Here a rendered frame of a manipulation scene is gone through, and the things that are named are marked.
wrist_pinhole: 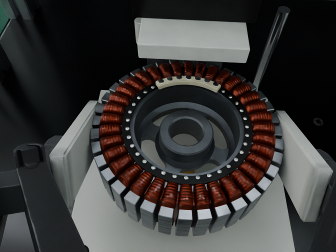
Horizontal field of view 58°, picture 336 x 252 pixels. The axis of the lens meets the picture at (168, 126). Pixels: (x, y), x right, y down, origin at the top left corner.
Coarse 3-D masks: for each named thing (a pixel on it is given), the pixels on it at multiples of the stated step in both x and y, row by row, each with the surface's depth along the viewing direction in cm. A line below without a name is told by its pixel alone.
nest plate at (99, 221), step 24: (144, 144) 24; (192, 144) 24; (216, 144) 24; (96, 168) 23; (96, 192) 22; (264, 192) 22; (72, 216) 21; (96, 216) 21; (120, 216) 21; (264, 216) 21; (288, 216) 21; (96, 240) 20; (120, 240) 20; (144, 240) 20; (168, 240) 20; (192, 240) 20; (216, 240) 20; (240, 240) 20; (264, 240) 20; (288, 240) 20
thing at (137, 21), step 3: (135, 18) 28; (138, 18) 28; (135, 21) 28; (138, 21) 28; (135, 24) 28; (138, 24) 28; (135, 27) 28; (138, 27) 28; (135, 30) 29; (138, 30) 28; (135, 33) 29; (138, 33) 29; (135, 36) 29
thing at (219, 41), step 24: (144, 0) 16; (168, 0) 16; (192, 0) 16; (216, 0) 16; (240, 0) 16; (144, 24) 17; (168, 24) 17; (192, 24) 17; (216, 24) 17; (240, 24) 17; (144, 48) 16; (168, 48) 16; (192, 48) 16; (216, 48) 16; (240, 48) 16
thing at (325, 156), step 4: (320, 152) 16; (324, 152) 16; (324, 156) 16; (328, 156) 16; (328, 160) 15; (332, 160) 15; (328, 164) 15; (332, 164) 15; (332, 168) 15; (332, 172) 14; (332, 176) 14; (332, 180) 14; (328, 184) 13; (332, 184) 13; (328, 188) 13; (328, 192) 13; (324, 196) 14; (324, 200) 14; (324, 204) 14; (320, 208) 14
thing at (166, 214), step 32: (160, 64) 20; (192, 64) 20; (128, 96) 19; (160, 96) 20; (192, 96) 20; (224, 96) 19; (256, 96) 19; (96, 128) 17; (128, 128) 17; (160, 128) 18; (192, 128) 20; (224, 128) 20; (256, 128) 17; (96, 160) 16; (128, 160) 16; (192, 160) 18; (224, 160) 19; (256, 160) 16; (128, 192) 15; (160, 192) 15; (192, 192) 15; (224, 192) 15; (256, 192) 15; (160, 224) 16; (192, 224) 17; (224, 224) 17
